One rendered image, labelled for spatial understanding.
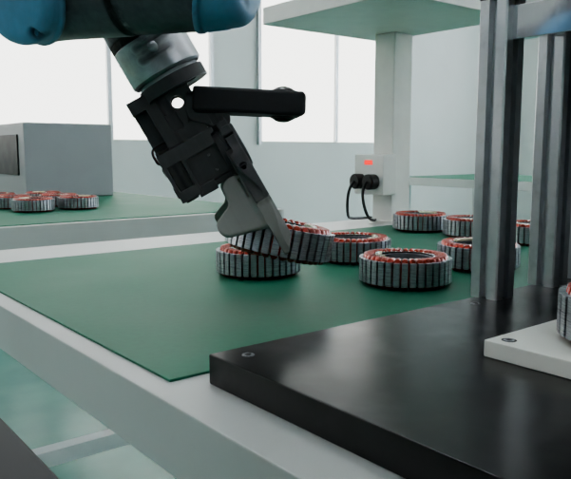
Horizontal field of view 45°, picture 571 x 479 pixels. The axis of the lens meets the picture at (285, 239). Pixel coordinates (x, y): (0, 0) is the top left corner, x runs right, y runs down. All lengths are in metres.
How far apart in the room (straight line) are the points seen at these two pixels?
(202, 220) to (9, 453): 1.61
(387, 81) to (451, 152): 6.09
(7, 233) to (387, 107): 0.88
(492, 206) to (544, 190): 0.11
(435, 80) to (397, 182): 5.90
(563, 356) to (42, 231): 1.32
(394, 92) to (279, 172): 4.44
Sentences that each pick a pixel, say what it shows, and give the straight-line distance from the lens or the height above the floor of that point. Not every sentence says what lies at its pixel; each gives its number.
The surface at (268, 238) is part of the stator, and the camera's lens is 0.66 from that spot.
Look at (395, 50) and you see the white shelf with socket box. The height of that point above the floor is 1.13.
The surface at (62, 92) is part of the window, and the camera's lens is 5.02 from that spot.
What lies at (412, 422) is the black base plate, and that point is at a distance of 0.38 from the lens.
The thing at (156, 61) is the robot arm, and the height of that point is 1.00.
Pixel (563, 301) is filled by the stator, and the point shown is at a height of 0.81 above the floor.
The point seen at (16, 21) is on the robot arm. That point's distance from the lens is 0.61.
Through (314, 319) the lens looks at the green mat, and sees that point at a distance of 0.66.
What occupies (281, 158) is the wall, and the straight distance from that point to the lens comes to 5.97.
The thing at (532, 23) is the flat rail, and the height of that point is 1.02.
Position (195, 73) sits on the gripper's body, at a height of 0.99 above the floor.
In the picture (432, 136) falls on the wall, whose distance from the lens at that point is 7.39.
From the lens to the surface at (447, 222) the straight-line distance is 1.33.
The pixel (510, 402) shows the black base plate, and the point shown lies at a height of 0.77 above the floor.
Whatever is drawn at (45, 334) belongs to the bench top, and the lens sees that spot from 0.67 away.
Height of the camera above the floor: 0.91
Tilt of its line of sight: 7 degrees down
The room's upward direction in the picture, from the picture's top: straight up
